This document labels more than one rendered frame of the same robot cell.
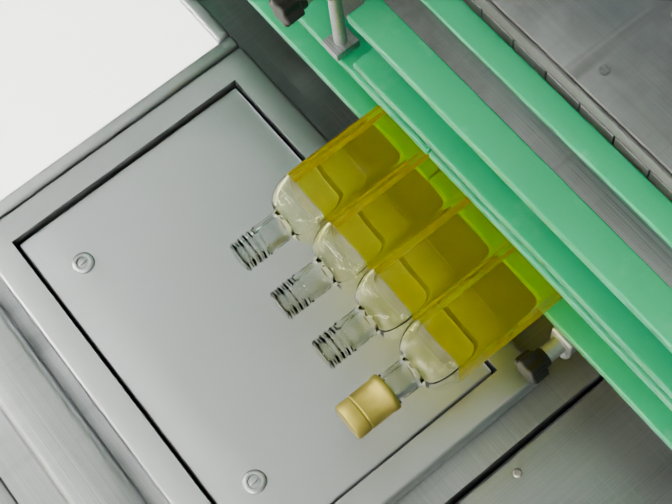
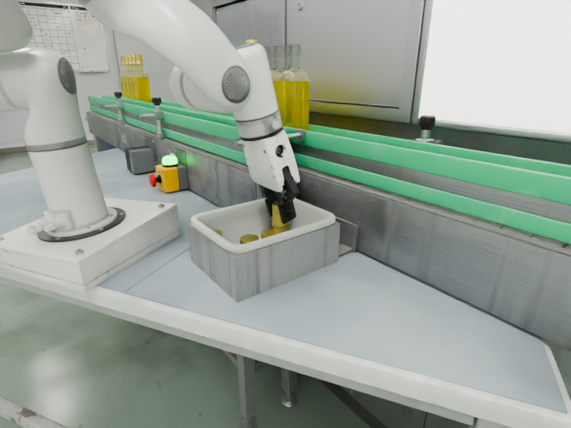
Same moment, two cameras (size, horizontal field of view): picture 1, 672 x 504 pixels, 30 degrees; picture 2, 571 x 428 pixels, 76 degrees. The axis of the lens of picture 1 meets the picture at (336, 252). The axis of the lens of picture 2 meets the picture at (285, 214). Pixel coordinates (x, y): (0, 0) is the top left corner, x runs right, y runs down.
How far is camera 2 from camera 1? 1.23 m
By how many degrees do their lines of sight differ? 71
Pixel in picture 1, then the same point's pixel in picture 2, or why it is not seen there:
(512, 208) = not seen: hidden behind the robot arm
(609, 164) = (210, 147)
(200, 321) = (342, 22)
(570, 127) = (217, 149)
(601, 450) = not seen: hidden behind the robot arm
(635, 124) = (206, 160)
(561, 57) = (219, 164)
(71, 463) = not seen: outside the picture
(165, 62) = (430, 89)
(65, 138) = (438, 14)
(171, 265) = (363, 25)
